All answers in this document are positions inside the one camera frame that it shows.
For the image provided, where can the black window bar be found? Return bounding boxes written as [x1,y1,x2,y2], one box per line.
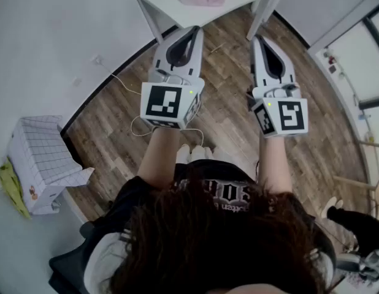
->
[358,95,379,110]

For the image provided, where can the person's white shoes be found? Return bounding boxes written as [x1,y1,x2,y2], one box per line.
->
[176,143,215,165]

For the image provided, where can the wooden easel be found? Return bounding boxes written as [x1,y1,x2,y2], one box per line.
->
[332,138,379,220]

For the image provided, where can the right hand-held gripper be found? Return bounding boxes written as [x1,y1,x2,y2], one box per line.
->
[246,35,309,139]

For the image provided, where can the person's right forearm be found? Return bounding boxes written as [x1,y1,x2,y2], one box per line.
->
[257,135,294,195]

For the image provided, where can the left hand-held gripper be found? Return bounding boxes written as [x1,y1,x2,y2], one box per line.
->
[139,26,205,130]

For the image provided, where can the white grid-patterned box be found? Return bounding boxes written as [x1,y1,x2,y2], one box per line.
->
[6,115,95,216]

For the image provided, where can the person's black printed t-shirt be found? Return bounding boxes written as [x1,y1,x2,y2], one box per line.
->
[82,159,336,294]

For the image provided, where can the green cloth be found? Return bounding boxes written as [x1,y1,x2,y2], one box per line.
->
[0,157,33,220]

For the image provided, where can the person's left forearm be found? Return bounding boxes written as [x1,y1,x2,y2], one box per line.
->
[136,126,182,192]

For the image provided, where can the black office chair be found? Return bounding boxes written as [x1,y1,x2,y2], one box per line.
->
[48,221,97,294]

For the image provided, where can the white table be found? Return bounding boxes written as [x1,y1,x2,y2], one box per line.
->
[131,0,281,44]

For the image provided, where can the white cable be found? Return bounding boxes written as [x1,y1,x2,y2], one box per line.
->
[110,73,205,149]

